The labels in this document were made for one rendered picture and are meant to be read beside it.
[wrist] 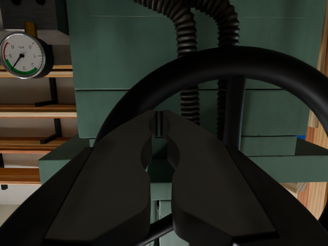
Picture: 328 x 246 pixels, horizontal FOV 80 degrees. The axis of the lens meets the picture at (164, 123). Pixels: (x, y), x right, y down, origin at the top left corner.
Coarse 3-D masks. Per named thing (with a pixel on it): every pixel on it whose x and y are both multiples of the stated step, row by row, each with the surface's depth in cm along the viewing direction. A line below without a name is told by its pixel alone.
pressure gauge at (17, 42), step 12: (24, 24) 29; (12, 36) 27; (24, 36) 27; (36, 36) 30; (0, 48) 27; (12, 48) 27; (24, 48) 27; (36, 48) 28; (48, 48) 29; (0, 60) 27; (12, 60) 28; (24, 60) 28; (36, 60) 28; (48, 60) 29; (12, 72) 28; (24, 72) 28; (36, 72) 28; (48, 72) 30
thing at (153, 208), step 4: (152, 200) 78; (156, 200) 78; (152, 204) 79; (156, 204) 79; (152, 208) 79; (156, 208) 79; (152, 212) 79; (156, 212) 79; (152, 216) 80; (156, 216) 80; (152, 220) 80; (156, 220) 80; (152, 244) 82
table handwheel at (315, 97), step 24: (216, 48) 17; (240, 48) 17; (264, 48) 17; (168, 72) 17; (192, 72) 17; (216, 72) 17; (240, 72) 17; (264, 72) 17; (288, 72) 17; (312, 72) 17; (144, 96) 17; (168, 96) 18; (240, 96) 18; (312, 96) 18; (120, 120) 17; (240, 120) 18; (168, 216) 21; (144, 240) 20
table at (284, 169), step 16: (64, 144) 46; (80, 144) 46; (304, 144) 46; (48, 160) 37; (64, 160) 38; (160, 160) 37; (256, 160) 39; (272, 160) 39; (288, 160) 39; (304, 160) 39; (320, 160) 40; (48, 176) 38; (160, 176) 31; (272, 176) 40; (288, 176) 40; (304, 176) 40; (320, 176) 40; (160, 192) 29
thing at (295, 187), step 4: (284, 184) 45; (288, 184) 44; (292, 184) 43; (296, 184) 42; (300, 184) 43; (304, 184) 43; (288, 188) 44; (292, 188) 43; (296, 188) 43; (300, 188) 43; (304, 188) 44; (296, 192) 43
